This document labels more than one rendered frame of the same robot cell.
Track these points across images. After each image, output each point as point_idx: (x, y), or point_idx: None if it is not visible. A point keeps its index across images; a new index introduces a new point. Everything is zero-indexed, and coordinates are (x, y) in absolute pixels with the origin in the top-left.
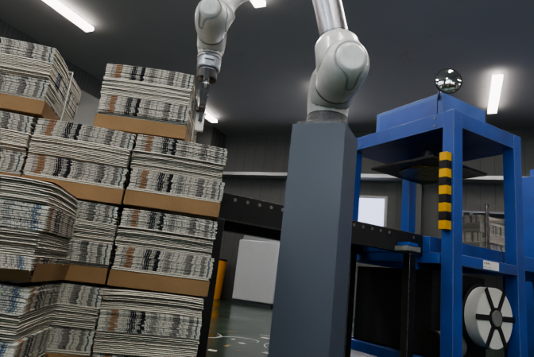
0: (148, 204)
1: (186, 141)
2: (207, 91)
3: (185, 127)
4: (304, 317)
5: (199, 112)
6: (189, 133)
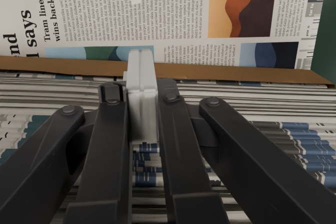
0: None
1: (262, 70)
2: (324, 187)
3: (331, 86)
4: None
5: (156, 131)
6: (217, 84)
